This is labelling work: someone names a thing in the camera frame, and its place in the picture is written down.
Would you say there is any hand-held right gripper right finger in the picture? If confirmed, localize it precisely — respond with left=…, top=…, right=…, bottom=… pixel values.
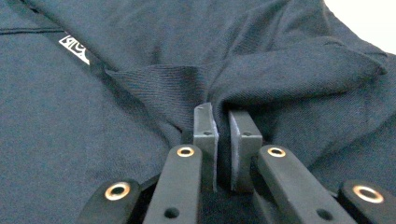
left=227, top=109, right=263, bottom=192

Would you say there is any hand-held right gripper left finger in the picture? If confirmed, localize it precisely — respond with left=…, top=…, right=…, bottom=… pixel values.
left=192, top=102, right=220, bottom=192

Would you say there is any black printed t-shirt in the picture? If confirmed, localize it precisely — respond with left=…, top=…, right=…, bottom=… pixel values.
left=0, top=0, right=396, bottom=224

